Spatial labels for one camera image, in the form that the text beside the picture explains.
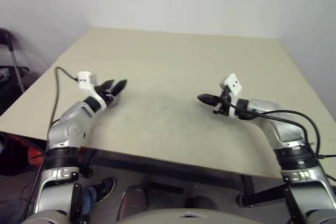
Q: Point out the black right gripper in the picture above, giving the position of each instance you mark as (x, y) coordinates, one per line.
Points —
(224, 107)

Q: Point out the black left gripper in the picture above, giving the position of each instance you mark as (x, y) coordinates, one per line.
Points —
(107, 95)

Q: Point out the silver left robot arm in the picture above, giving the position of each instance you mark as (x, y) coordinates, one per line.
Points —
(71, 129)

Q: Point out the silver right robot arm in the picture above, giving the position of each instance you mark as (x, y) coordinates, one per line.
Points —
(288, 134)

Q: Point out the dark sneaker shoe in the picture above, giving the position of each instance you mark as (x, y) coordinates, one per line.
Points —
(105, 187)

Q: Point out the red object under table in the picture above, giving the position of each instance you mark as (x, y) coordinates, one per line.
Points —
(34, 157)

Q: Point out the dark rounded shape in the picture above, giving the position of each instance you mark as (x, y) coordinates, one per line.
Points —
(132, 200)

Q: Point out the blue jeans leg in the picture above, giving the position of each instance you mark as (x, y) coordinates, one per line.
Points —
(89, 199)

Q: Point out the grey robot torso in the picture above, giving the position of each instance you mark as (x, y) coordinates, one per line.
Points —
(178, 217)

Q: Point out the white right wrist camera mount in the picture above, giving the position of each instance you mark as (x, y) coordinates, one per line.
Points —
(233, 85)

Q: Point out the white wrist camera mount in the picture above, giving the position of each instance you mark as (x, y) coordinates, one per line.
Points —
(233, 85)
(85, 81)

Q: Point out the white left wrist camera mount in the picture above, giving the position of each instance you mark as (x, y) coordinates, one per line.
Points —
(85, 81)

